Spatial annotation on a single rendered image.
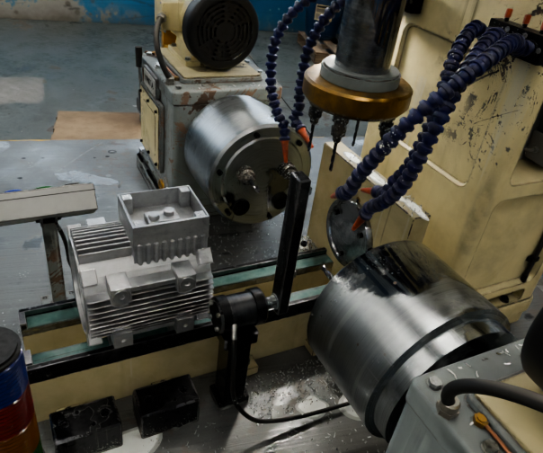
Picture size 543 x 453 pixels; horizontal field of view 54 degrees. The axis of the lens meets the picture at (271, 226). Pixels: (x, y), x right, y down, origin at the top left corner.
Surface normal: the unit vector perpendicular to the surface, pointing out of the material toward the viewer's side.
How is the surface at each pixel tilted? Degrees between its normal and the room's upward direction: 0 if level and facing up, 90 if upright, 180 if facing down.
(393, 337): 47
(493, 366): 0
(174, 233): 90
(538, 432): 0
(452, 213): 90
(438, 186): 90
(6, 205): 51
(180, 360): 90
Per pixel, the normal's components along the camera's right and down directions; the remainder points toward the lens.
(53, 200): 0.41, -0.09
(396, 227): -0.89, 0.15
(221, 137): -0.57, -0.45
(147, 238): 0.43, 0.54
